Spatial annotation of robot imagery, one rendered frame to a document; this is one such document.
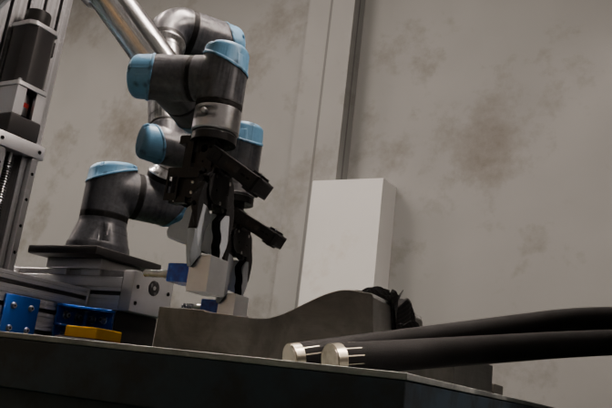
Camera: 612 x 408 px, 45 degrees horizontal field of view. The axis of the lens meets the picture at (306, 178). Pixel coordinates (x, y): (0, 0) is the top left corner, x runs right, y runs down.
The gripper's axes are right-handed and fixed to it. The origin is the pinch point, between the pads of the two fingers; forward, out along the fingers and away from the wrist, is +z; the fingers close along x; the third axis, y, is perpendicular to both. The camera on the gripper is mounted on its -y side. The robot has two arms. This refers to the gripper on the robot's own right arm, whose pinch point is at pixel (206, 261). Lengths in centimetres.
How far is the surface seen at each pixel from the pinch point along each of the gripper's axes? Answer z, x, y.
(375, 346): 11.8, 26.5, -37.3
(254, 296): -29, -271, 143
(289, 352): 13.1, 25.6, -28.1
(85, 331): 12.0, 5.6, 15.4
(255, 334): 9.2, -9.9, -4.5
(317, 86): -147, -256, 113
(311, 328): 7.5, -9.9, -13.7
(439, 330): 8.4, 11.5, -39.1
